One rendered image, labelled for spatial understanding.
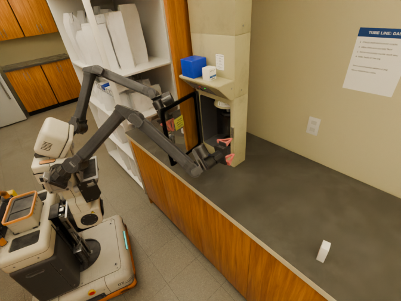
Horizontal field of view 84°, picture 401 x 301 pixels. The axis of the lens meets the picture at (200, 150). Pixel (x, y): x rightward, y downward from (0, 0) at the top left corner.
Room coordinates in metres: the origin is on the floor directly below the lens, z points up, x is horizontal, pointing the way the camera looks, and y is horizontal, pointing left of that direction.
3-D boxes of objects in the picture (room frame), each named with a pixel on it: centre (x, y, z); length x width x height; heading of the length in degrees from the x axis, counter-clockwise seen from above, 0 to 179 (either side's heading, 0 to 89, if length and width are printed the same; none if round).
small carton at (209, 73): (1.16, -0.09, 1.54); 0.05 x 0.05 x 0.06; 42
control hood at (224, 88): (1.19, -0.06, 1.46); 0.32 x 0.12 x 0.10; 38
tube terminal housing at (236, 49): (1.30, -0.21, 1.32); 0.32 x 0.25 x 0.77; 38
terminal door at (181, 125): (1.22, 0.10, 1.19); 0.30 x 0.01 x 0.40; 139
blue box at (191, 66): (1.25, -0.01, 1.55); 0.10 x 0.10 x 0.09; 38
